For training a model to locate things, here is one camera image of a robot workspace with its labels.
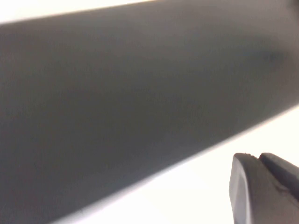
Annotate black glasses case printed sides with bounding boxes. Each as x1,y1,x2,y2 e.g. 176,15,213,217
0,0,299,224

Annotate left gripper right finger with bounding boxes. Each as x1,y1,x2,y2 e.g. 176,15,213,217
259,152,299,199

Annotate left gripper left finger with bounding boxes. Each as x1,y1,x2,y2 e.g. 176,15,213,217
228,152,299,224

